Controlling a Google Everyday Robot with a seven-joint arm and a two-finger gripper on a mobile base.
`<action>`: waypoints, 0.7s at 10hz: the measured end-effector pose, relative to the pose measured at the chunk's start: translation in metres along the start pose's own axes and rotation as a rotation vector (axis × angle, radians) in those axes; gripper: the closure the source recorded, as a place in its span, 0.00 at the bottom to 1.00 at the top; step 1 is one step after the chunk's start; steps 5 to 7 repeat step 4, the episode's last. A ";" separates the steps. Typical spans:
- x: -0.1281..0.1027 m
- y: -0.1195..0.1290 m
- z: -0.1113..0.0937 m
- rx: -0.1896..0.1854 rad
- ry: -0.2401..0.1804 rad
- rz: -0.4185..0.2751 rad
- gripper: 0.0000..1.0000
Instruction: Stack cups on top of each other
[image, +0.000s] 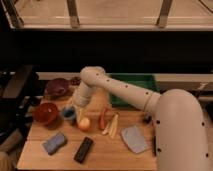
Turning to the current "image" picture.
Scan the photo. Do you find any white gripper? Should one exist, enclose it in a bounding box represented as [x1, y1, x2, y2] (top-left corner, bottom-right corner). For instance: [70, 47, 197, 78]
[73, 85, 94, 123]

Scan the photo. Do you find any small blue cup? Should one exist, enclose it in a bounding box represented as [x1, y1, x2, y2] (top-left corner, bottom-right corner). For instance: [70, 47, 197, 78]
[62, 107, 76, 121]

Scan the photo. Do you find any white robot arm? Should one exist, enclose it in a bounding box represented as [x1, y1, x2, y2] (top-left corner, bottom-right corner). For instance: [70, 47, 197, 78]
[73, 66, 211, 171]

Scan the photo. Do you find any dark metallic cup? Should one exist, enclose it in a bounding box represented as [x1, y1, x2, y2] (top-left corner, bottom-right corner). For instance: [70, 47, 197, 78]
[66, 119, 77, 126]

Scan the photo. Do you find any yellow orange ball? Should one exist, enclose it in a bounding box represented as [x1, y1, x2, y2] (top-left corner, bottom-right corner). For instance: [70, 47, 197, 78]
[78, 117, 91, 131]

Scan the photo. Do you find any red chili pepper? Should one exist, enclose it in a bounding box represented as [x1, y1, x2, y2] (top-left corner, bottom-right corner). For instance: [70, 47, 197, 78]
[99, 108, 108, 130]

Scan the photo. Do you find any white bowl of dark fruit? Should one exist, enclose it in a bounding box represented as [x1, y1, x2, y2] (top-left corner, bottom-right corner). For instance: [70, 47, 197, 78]
[70, 77, 81, 86]

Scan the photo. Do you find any purple bowl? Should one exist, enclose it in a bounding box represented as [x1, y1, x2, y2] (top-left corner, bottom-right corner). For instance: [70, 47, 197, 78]
[46, 78, 69, 98]

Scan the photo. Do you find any red bowl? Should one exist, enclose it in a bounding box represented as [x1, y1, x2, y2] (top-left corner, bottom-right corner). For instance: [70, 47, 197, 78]
[33, 103, 59, 125]

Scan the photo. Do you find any black remote control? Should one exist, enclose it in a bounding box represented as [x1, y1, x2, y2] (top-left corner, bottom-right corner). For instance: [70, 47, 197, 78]
[74, 137, 93, 163]

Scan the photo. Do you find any blue sponge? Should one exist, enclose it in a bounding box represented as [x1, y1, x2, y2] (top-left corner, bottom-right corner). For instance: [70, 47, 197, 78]
[43, 132, 67, 155]

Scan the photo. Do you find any wooden cutting board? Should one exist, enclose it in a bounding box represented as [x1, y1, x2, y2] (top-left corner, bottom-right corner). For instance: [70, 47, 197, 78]
[17, 88, 157, 171]

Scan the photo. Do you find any black equipment at left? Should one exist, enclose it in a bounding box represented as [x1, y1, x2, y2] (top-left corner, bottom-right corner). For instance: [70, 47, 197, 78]
[0, 65, 39, 144]

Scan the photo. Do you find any blue folded cloth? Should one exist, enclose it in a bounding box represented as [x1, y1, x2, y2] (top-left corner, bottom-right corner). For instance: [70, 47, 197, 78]
[121, 125, 148, 154]

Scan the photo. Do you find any small dark round object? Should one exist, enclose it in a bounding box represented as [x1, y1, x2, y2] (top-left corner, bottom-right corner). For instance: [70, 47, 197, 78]
[143, 115, 152, 124]

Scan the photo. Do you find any green plastic tray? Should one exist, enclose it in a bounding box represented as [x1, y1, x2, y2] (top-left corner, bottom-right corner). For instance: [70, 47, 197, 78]
[109, 73, 159, 108]

